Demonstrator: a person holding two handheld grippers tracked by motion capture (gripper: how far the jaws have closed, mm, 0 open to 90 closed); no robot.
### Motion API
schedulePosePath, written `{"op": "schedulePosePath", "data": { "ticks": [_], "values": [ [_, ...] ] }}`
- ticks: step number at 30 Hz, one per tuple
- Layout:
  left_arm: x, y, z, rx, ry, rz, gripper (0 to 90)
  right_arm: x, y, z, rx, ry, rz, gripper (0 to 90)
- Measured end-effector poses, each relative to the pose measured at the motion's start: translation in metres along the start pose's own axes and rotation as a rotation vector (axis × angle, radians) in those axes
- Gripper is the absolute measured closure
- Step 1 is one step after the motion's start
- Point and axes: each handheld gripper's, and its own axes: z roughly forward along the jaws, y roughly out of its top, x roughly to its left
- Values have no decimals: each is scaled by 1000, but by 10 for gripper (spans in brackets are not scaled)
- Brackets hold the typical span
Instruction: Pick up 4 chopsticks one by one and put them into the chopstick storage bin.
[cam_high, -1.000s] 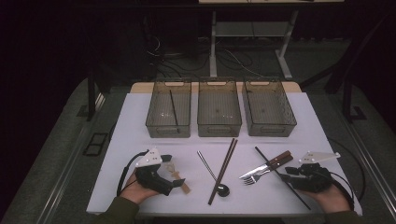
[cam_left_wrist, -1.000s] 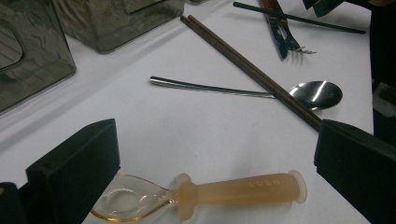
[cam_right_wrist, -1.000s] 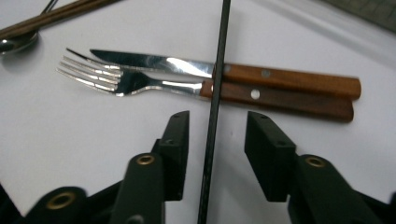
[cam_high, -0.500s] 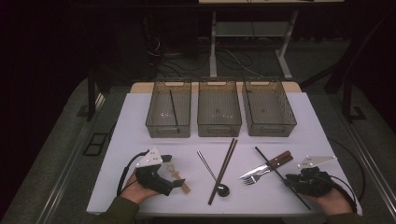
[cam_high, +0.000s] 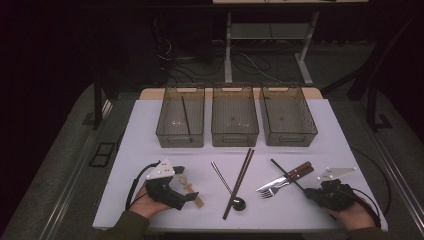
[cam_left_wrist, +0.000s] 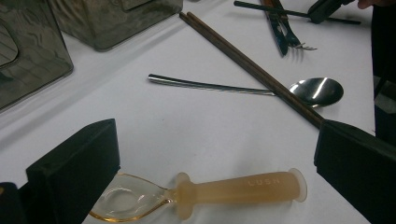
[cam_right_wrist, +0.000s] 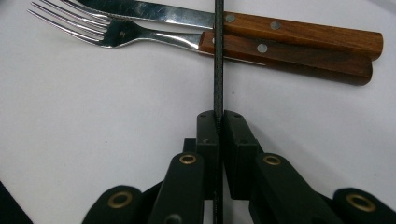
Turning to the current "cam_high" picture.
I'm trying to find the tangle of black floor cables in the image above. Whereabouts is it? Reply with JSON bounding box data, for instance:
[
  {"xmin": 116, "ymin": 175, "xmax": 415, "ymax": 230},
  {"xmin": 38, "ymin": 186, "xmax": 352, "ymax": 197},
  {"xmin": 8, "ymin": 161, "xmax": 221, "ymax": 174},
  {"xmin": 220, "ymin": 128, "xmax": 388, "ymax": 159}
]
[{"xmin": 156, "ymin": 36, "xmax": 291, "ymax": 84}]

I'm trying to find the person's left hand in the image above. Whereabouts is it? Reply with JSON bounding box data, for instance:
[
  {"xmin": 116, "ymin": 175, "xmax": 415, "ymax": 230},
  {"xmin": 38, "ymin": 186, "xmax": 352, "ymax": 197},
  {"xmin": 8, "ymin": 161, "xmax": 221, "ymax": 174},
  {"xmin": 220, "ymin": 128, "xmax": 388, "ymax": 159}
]
[{"xmin": 128, "ymin": 184, "xmax": 173, "ymax": 220}]

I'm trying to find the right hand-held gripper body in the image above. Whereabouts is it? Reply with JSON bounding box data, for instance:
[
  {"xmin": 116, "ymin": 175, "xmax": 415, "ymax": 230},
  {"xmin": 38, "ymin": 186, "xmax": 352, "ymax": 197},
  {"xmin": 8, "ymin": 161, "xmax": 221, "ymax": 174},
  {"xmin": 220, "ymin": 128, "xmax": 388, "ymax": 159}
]
[{"xmin": 317, "ymin": 167, "xmax": 358, "ymax": 213}]

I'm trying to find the person's right hand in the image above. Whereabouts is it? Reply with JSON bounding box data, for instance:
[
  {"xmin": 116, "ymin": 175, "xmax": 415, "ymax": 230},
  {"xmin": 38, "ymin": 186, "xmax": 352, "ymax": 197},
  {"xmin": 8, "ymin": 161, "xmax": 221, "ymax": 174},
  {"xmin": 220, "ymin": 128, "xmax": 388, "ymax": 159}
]
[{"xmin": 324, "ymin": 196, "xmax": 378, "ymax": 231}]

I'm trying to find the white floor cable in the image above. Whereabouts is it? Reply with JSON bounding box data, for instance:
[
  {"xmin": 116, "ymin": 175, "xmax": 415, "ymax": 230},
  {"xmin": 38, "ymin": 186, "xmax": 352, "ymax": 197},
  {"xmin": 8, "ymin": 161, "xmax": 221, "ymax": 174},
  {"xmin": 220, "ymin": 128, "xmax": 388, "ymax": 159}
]
[{"xmin": 239, "ymin": 52, "xmax": 283, "ymax": 83}]

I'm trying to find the aluminium floor rail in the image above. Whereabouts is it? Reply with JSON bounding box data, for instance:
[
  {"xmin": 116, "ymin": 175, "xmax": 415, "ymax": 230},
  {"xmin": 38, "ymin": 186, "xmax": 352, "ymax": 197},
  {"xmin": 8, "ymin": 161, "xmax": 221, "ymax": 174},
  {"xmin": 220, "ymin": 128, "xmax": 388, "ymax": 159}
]
[
  {"xmin": 42, "ymin": 99, "xmax": 112, "ymax": 240},
  {"xmin": 349, "ymin": 99, "xmax": 424, "ymax": 231}
]

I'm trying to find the wood-handled metal fork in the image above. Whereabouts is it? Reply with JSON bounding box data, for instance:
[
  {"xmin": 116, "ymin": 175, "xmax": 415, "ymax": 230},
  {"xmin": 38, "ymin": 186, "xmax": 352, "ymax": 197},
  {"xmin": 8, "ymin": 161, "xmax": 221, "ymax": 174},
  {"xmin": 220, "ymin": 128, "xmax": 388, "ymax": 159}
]
[{"xmin": 259, "ymin": 165, "xmax": 315, "ymax": 200}]

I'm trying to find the black chopstick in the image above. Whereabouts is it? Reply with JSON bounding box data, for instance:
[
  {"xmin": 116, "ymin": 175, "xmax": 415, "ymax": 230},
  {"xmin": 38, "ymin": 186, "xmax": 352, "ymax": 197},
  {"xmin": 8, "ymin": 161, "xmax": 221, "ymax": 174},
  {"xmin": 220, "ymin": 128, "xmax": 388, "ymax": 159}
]
[
  {"xmin": 270, "ymin": 158, "xmax": 306, "ymax": 193},
  {"xmin": 180, "ymin": 95, "xmax": 193, "ymax": 137}
]

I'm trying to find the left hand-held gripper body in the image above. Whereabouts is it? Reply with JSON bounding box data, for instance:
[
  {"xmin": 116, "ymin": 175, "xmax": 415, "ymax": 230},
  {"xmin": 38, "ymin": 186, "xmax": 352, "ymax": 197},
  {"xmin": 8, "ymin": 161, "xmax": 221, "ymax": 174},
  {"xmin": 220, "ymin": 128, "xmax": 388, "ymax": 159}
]
[{"xmin": 144, "ymin": 158, "xmax": 186, "ymax": 211}]

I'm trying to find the black metal stand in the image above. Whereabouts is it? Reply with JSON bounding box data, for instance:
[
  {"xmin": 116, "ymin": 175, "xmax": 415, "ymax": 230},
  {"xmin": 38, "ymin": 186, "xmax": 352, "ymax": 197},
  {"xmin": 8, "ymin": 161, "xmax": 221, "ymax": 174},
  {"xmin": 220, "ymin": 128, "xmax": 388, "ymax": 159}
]
[
  {"xmin": 346, "ymin": 13, "xmax": 424, "ymax": 133},
  {"xmin": 81, "ymin": 66, "xmax": 121, "ymax": 132}
]

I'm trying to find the white metal frame desk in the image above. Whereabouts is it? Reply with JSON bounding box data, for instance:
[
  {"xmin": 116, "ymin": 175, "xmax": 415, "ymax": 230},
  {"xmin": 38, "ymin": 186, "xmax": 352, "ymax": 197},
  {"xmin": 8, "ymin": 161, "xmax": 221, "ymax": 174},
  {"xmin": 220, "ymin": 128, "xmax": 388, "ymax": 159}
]
[{"xmin": 212, "ymin": 0, "xmax": 370, "ymax": 87}]

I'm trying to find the light wooden spoon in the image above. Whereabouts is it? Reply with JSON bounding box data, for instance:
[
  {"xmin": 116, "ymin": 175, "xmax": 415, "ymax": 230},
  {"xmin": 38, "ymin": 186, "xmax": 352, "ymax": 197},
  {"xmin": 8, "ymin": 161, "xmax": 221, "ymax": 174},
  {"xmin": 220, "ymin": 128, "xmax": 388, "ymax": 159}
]
[{"xmin": 175, "ymin": 173, "xmax": 205, "ymax": 209}]

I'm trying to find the translucent grey plastic bin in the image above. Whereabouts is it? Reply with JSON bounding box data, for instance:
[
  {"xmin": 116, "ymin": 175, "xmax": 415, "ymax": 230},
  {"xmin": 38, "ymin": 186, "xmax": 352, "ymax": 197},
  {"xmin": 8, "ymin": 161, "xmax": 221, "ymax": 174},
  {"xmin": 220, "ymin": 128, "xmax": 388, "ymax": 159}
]
[
  {"xmin": 155, "ymin": 83, "xmax": 206, "ymax": 149},
  {"xmin": 258, "ymin": 82, "xmax": 319, "ymax": 148},
  {"xmin": 210, "ymin": 82, "xmax": 260, "ymax": 148}
]

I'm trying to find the wood-handled metal knife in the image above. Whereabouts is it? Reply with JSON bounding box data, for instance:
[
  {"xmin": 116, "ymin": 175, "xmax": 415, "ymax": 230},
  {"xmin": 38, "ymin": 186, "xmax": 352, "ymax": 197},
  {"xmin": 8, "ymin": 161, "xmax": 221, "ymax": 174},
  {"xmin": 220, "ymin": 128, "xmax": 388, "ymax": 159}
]
[{"xmin": 255, "ymin": 161, "xmax": 313, "ymax": 193}]

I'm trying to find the right hand-held gripper black cable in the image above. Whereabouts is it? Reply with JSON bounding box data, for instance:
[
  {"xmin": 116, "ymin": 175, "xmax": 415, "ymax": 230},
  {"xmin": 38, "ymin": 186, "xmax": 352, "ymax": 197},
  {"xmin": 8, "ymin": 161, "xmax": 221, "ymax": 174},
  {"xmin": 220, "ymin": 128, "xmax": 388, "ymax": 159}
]
[{"xmin": 351, "ymin": 188, "xmax": 383, "ymax": 229}]

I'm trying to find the metal spoon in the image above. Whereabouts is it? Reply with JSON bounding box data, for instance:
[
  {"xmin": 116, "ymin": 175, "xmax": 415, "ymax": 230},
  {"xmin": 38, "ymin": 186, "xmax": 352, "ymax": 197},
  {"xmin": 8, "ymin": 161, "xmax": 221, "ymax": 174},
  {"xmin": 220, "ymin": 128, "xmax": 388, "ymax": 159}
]
[{"xmin": 210, "ymin": 161, "xmax": 248, "ymax": 212}]

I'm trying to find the thin black floor cable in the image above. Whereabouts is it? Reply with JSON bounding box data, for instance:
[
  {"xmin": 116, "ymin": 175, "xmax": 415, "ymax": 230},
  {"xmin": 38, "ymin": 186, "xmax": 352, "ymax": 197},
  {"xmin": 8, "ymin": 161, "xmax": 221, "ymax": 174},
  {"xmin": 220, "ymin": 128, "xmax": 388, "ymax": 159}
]
[{"xmin": 352, "ymin": 147, "xmax": 393, "ymax": 216}]

